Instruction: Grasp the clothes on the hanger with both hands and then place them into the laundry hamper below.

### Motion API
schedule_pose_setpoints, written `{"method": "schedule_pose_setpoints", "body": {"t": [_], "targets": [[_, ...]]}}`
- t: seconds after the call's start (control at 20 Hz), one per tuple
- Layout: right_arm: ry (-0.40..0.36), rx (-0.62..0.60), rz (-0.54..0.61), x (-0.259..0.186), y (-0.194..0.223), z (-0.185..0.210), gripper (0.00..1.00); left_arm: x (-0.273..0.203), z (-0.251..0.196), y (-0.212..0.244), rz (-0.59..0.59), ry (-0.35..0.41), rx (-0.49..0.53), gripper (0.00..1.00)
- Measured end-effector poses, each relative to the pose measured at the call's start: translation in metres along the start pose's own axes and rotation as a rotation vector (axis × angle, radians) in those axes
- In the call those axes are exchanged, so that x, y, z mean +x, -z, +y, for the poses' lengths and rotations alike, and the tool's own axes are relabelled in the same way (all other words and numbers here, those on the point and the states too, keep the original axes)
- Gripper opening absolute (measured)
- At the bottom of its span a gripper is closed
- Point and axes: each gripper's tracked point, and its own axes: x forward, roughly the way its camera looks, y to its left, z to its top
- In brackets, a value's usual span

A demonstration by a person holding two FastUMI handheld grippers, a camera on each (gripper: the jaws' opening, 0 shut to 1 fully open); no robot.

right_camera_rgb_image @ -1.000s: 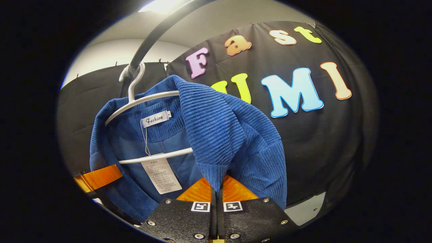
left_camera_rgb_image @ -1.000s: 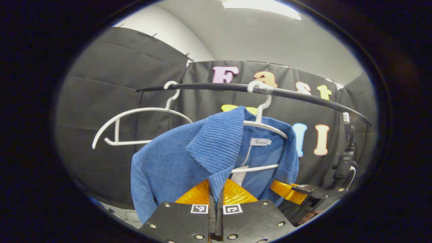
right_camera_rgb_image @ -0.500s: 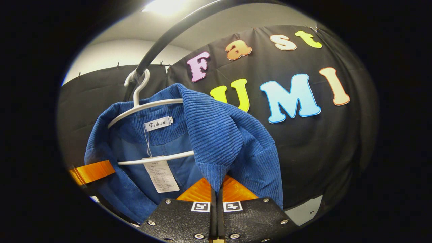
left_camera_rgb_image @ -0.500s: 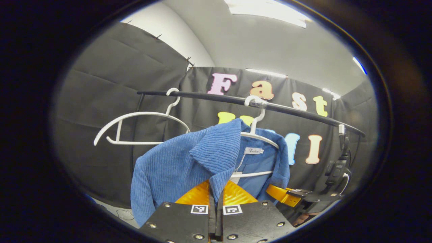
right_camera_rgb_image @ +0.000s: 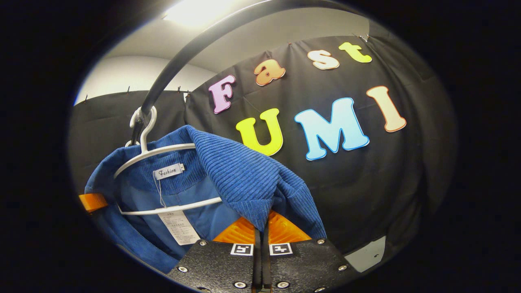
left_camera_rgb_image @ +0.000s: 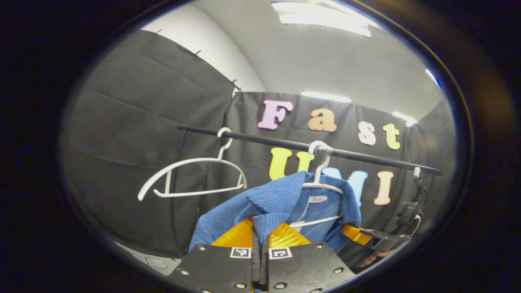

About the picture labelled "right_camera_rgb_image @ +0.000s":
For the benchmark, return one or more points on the black metal clothes rack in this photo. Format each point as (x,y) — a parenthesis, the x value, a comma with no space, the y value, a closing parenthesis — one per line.
(183,53)

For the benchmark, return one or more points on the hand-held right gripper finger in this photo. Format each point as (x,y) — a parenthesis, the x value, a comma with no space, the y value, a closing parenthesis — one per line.
(257,264)
(265,264)

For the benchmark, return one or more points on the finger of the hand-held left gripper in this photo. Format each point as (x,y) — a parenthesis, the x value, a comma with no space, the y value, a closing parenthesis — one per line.
(93,202)

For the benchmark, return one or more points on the ceiling light panel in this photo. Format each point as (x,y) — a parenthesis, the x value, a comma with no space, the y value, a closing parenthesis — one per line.
(195,12)

